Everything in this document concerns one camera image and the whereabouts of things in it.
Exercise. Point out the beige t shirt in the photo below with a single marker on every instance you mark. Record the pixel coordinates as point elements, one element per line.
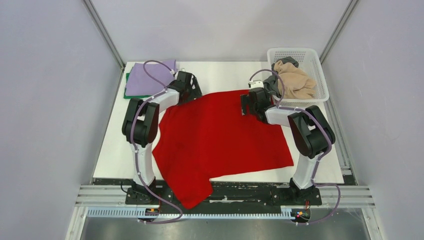
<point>297,84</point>

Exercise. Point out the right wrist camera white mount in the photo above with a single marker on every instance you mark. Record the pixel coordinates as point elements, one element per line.
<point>255,84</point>

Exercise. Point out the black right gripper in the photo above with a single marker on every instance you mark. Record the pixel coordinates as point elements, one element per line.
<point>246,100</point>

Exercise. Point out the folded green t shirt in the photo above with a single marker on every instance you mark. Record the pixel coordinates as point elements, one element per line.
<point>137,85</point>

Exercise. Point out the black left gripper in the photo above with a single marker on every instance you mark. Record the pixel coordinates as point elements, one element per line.
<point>195,93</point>

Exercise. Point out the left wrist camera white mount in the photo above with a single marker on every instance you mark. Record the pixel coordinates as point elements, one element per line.
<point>176,71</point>

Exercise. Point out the grey t shirt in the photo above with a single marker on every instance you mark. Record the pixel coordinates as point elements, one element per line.
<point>272,83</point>

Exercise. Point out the white slotted cable duct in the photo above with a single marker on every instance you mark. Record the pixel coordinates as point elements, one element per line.
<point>148,213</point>

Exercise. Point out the red t shirt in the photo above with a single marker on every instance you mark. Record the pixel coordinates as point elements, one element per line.
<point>209,138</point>

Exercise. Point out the folded purple t shirt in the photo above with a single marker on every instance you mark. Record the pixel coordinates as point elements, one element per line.
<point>157,71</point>

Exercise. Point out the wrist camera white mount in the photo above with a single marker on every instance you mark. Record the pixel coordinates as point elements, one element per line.
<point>176,71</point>
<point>255,84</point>

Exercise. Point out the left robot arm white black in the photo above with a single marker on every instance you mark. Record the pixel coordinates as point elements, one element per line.
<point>141,125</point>

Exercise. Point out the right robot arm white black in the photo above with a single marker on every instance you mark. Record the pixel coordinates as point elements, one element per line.
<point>312,135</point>

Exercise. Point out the white plastic basket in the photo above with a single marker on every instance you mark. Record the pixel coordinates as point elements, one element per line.
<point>309,62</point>

